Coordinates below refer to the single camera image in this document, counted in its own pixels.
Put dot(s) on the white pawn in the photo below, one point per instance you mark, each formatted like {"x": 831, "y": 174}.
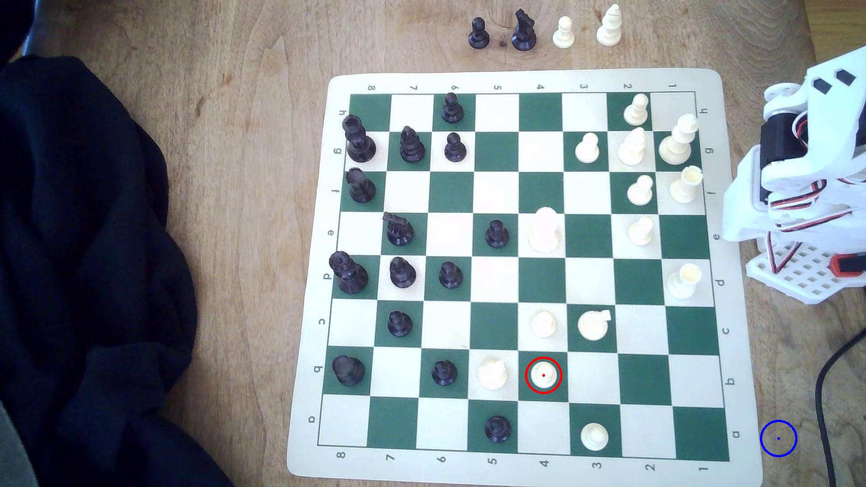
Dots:
{"x": 639, "y": 193}
{"x": 546, "y": 368}
{"x": 563, "y": 36}
{"x": 587, "y": 151}
{"x": 640, "y": 232}
{"x": 543, "y": 324}
{"x": 636, "y": 113}
{"x": 595, "y": 437}

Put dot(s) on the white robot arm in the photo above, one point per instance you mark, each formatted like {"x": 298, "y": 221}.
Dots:
{"x": 832, "y": 101}

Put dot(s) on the white grid robot base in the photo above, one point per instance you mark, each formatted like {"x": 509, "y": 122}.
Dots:
{"x": 802, "y": 277}

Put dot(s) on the green and cream chess mat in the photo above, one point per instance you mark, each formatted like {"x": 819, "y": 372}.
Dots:
{"x": 609, "y": 379}

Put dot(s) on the black knight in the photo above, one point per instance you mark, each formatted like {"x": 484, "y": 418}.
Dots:
{"x": 523, "y": 35}
{"x": 399, "y": 232}

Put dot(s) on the black pawn d7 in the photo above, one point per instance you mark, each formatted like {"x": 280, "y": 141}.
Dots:
{"x": 402, "y": 274}

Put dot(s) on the black rook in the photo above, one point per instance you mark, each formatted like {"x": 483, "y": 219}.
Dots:
{"x": 349, "y": 371}
{"x": 360, "y": 189}

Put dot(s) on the black bishop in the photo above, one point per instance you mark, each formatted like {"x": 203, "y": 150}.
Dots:
{"x": 412, "y": 149}

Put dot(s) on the white knight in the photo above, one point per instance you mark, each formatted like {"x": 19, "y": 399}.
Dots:
{"x": 492, "y": 375}
{"x": 592, "y": 326}

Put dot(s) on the white bishop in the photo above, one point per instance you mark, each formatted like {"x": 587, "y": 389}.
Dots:
{"x": 609, "y": 30}
{"x": 631, "y": 151}

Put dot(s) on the white rook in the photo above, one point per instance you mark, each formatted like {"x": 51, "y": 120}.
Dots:
{"x": 685, "y": 187}
{"x": 683, "y": 283}

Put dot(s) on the white king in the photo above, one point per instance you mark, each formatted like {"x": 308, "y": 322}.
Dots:
{"x": 675, "y": 147}

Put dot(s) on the black cloth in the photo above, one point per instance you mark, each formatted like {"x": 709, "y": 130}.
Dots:
{"x": 88, "y": 270}

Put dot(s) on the orange red base clamp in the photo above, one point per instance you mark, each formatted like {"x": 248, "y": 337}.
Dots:
{"x": 849, "y": 265}

